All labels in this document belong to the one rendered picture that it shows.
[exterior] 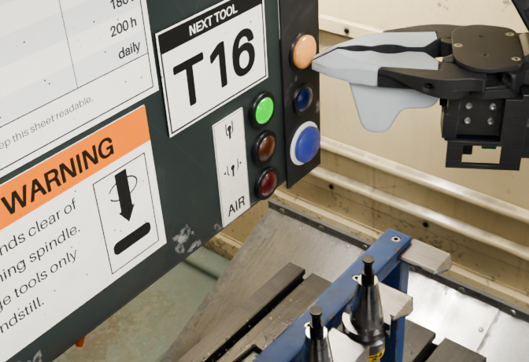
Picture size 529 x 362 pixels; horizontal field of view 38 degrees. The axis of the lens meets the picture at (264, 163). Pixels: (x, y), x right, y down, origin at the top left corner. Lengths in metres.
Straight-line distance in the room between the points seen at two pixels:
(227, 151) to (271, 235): 1.26
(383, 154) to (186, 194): 1.06
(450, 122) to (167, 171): 0.20
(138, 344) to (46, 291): 1.47
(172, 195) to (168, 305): 1.50
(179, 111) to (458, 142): 0.20
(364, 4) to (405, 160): 0.32
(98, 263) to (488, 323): 1.20
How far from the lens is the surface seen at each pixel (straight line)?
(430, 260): 1.13
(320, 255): 1.72
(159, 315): 1.98
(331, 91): 1.55
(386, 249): 1.12
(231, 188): 0.55
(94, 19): 0.42
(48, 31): 0.40
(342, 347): 1.00
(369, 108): 0.56
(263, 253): 1.77
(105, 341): 1.95
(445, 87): 0.52
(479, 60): 0.54
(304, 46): 0.56
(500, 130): 0.56
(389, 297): 1.07
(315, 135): 0.60
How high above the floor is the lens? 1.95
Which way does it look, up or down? 34 degrees down
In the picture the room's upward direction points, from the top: 4 degrees counter-clockwise
